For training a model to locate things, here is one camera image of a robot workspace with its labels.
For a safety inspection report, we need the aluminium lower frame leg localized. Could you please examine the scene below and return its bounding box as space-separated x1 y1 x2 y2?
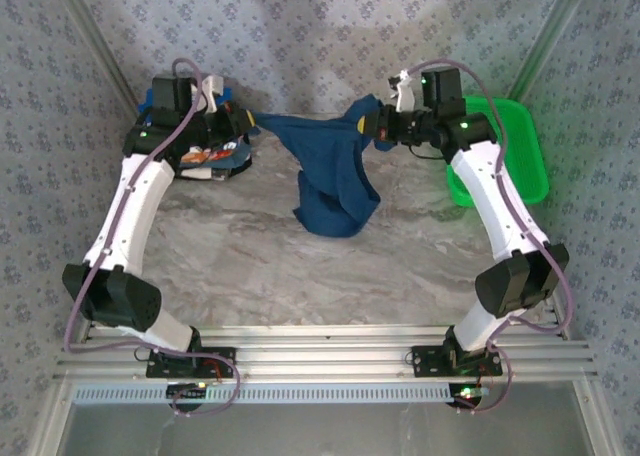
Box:
27 380 76 456
574 380 624 456

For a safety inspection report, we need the denim blue t-shirt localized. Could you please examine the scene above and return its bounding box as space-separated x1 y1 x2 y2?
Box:
214 143 254 170

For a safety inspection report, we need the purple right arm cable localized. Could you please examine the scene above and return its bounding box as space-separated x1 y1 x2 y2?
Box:
407 59 574 417

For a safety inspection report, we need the grey slotted cable duct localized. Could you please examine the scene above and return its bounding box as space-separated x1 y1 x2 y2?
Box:
69 383 454 406

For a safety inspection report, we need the aluminium upright frame post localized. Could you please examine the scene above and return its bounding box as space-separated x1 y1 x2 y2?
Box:
509 0 599 105
48 0 146 122

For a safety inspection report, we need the bright blue lettered t-shirt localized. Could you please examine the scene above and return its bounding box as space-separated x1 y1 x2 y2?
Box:
138 86 241 166

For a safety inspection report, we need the aluminium rail base frame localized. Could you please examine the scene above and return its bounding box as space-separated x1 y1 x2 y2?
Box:
53 323 600 383

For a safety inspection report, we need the navy blue t-shirt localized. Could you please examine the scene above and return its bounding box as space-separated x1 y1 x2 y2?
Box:
249 93 396 240

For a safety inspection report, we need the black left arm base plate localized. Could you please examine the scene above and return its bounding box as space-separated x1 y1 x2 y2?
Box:
145 345 237 380

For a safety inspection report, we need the green plastic basket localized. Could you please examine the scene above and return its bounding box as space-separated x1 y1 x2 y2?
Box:
446 95 550 207

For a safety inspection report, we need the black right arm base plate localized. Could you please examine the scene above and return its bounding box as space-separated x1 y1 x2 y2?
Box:
410 344 504 378

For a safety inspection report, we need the pile of colourful clothes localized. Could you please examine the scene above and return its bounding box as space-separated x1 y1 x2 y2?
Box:
174 158 254 182

